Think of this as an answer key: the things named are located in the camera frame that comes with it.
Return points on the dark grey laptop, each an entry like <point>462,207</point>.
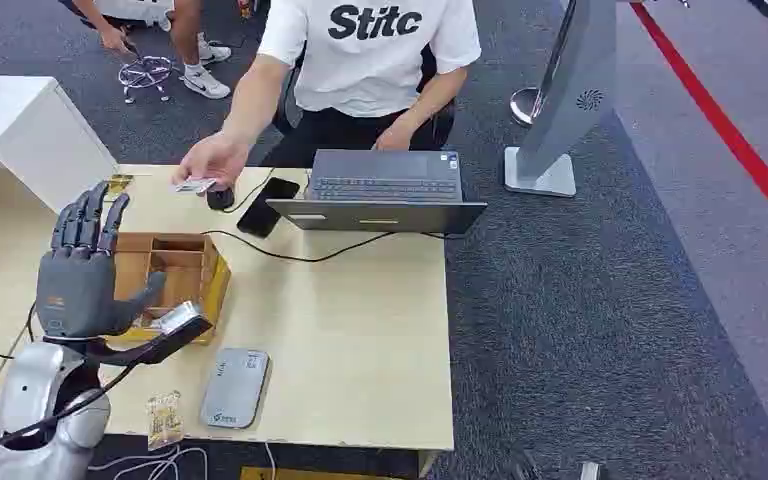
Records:
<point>384,192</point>

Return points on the round chrome stanchion base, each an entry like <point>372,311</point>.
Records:
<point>525,106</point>

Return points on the chrome stool base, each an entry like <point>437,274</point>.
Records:
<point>146,73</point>

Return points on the black smartphone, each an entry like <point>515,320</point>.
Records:
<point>268,206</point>

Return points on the black computer mouse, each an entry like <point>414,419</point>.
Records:
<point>220,197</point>

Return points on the person's hand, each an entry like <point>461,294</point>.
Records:
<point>394,138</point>
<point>215,159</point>

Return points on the person's right hand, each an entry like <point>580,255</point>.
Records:
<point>215,159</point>

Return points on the red floor tape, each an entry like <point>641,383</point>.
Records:
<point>722,119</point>

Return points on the wooden card box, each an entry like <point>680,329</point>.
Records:
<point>175,278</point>

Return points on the clear plastic snack bag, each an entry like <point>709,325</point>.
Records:
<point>164,420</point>

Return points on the person in white sneakers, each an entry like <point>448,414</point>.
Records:
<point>159,40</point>

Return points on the grey kiosk stand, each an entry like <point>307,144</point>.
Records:
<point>563,99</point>

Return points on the gold foil packet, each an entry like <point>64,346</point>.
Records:
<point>119,183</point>

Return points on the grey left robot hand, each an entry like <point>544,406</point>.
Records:
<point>76,291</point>

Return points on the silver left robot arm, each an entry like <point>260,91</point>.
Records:
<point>39,411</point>

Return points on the person's left hand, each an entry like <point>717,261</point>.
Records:
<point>394,138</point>

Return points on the grey card reader pad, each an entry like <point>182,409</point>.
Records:
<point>235,388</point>

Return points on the white cabinet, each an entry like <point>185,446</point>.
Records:
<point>29,132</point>

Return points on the person at desk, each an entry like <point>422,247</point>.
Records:
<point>357,66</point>

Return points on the white card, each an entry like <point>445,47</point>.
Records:
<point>193,186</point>

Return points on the pale wooden desk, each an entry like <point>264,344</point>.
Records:
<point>331,331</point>

